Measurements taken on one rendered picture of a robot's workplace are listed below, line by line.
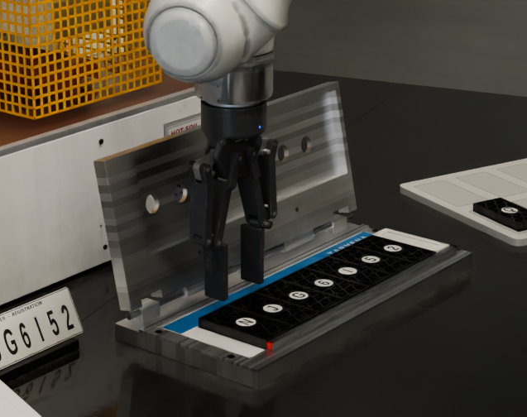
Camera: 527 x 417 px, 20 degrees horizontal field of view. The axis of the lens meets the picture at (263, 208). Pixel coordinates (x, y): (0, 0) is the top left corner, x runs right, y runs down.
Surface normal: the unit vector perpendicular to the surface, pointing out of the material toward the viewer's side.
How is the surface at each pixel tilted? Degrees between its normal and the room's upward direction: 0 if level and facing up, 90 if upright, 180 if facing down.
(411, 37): 90
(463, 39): 90
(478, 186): 0
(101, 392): 0
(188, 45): 95
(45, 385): 0
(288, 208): 79
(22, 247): 90
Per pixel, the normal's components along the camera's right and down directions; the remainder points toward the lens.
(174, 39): -0.30, 0.40
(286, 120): 0.77, 0.02
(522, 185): 0.00, -0.94
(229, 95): -0.07, 0.33
